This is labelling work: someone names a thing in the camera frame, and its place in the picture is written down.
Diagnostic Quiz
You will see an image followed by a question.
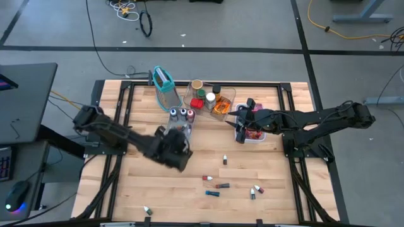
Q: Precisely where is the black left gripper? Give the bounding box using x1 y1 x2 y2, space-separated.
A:
153 125 194 173

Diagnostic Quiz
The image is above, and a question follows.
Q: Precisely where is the thin yellow cable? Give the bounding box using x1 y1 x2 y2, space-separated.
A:
50 90 83 110

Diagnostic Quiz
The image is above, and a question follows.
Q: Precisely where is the clear plastic bin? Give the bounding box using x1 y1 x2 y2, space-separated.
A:
182 79 237 122

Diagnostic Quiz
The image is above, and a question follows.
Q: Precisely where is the lit computer screen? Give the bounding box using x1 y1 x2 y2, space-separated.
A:
0 73 19 92

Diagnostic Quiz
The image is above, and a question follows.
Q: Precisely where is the dark grey keyboard desk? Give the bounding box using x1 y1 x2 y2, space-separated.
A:
0 140 51 221

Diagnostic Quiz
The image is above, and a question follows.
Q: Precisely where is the backlit computer keyboard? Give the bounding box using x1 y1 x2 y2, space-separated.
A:
0 146 14 183

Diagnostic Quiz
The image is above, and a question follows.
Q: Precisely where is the teal-handled metal box grater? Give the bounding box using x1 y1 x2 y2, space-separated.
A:
152 65 183 113

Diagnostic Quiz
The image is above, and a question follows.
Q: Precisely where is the red Froot Loops box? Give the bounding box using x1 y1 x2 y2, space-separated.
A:
244 131 263 141

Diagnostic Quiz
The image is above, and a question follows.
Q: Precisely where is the orange spice jar black lid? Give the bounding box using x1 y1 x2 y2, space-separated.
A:
211 84 222 102

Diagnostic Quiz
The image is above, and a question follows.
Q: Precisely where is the black computer mouse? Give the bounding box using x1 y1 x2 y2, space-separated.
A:
4 180 31 213

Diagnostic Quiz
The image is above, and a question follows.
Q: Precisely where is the grey desk leg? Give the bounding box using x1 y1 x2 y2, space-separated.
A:
331 0 395 25

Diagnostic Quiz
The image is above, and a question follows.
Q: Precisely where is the white cable bundle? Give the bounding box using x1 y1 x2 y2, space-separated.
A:
107 0 141 22

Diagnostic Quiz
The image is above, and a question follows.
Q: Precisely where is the white perforated plastic basket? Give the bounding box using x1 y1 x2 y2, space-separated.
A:
234 102 267 144

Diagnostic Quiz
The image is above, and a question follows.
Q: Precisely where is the black aluminium table frame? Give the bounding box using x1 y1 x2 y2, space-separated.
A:
74 79 350 226

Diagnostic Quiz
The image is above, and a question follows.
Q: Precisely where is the yellow floor cable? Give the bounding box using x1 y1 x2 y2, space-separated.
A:
307 0 394 40

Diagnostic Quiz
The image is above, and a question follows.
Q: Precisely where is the orange seasoning packet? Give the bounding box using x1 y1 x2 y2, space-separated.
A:
212 96 232 115

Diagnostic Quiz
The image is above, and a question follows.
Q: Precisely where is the black coiled cable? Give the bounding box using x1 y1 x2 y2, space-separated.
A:
138 9 154 38

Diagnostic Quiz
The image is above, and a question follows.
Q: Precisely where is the white-lid spice jar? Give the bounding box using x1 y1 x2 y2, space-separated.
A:
205 91 217 111

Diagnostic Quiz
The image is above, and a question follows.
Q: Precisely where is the black floor cable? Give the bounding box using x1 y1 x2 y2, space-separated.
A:
85 0 149 78

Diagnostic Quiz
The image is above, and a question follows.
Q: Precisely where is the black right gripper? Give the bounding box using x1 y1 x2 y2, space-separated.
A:
224 98 276 144

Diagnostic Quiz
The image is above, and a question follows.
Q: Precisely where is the grey power strip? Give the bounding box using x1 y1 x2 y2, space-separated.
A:
362 96 404 106

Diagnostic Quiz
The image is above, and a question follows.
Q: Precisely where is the red paprika tin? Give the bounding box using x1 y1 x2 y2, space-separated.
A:
189 98 205 110

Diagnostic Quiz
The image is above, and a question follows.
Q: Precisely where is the black cable bundle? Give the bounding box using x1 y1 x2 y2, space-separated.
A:
380 26 404 51

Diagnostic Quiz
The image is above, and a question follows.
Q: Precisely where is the grey plastic bin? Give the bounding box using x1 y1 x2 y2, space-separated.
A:
162 107 197 148

